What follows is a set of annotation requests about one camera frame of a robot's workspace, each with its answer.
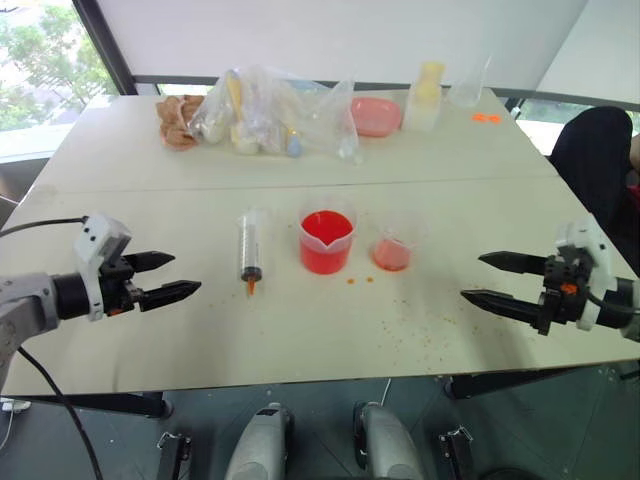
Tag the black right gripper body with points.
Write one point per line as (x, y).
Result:
(562, 295)

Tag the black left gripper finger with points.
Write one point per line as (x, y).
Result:
(170, 293)
(152, 260)

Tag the pink plastic bowl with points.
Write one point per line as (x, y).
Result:
(375, 116)

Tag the clear syringe with orange tip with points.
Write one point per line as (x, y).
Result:
(251, 245)

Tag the crumpled brown cloth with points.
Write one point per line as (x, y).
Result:
(172, 122)

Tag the empty clear plastic bag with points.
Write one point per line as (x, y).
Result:
(337, 125)

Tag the grey rounded robot leg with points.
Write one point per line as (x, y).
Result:
(260, 445)
(390, 445)

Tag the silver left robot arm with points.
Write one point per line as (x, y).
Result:
(27, 300)

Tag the large clear plastic bag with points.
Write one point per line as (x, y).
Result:
(280, 110)

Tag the white roller blind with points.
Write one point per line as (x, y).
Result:
(325, 35)

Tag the clear bottle with yellow cap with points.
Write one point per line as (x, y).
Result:
(424, 100)

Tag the large beaker with red liquid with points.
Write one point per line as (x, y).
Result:
(325, 245)

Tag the black table frame bar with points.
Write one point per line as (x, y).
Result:
(100, 404)
(500, 384)

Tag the small orange plastic piece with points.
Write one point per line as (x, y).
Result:
(495, 119)
(479, 118)

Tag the black metal bracket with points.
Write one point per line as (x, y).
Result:
(175, 457)
(456, 452)

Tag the black office chair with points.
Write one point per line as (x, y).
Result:
(595, 165)

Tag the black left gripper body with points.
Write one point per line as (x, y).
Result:
(119, 292)

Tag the small beaker with orange liquid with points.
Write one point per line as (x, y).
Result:
(393, 252)

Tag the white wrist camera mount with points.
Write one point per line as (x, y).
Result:
(597, 255)
(97, 240)

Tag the empty clear measuring cup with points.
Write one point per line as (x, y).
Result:
(467, 90)

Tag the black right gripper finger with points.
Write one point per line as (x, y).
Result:
(505, 305)
(517, 263)

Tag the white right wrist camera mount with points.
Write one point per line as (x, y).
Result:
(597, 255)

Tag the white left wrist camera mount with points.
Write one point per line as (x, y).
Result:
(97, 240)

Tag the clear bag with yellow items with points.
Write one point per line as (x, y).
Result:
(220, 112)

